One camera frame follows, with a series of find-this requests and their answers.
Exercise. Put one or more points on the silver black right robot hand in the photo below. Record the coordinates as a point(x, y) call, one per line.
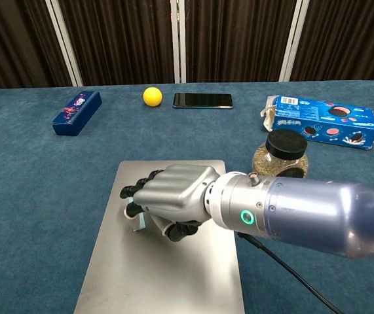
point(173, 193)

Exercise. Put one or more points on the light blue eraser strip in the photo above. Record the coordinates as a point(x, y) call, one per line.
point(141, 222)

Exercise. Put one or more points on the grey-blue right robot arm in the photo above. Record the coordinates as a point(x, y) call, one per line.
point(304, 212)

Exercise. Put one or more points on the silver laptop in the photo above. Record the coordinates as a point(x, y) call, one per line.
point(160, 278)

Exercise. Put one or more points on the black smartphone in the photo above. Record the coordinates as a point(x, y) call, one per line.
point(203, 100)

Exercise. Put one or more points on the yellow ball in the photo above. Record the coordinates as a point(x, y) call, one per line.
point(152, 96)

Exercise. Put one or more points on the glass jar with black lid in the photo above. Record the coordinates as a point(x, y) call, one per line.
point(285, 144)

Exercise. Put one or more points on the dark blue rectangular box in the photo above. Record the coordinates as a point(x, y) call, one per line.
point(75, 114)

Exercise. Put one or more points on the dark brown curtain panel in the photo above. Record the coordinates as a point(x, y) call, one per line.
point(347, 39)
point(13, 42)
point(121, 39)
point(235, 39)

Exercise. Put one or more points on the blue Oreo cookie box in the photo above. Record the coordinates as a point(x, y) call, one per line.
point(324, 121)

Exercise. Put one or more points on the white partition frame post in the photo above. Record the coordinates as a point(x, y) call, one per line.
point(291, 42)
point(178, 42)
point(65, 45)

